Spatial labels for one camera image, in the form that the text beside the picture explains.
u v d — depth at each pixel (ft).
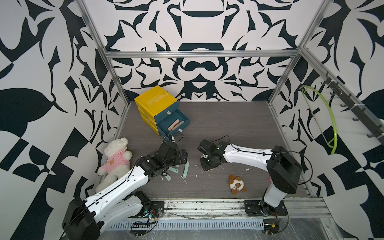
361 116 1.82
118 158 2.71
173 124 3.16
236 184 2.59
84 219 1.26
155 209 2.43
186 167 2.86
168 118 3.05
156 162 1.88
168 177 2.74
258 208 2.44
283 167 1.57
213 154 2.10
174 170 2.84
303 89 2.87
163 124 3.15
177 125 3.14
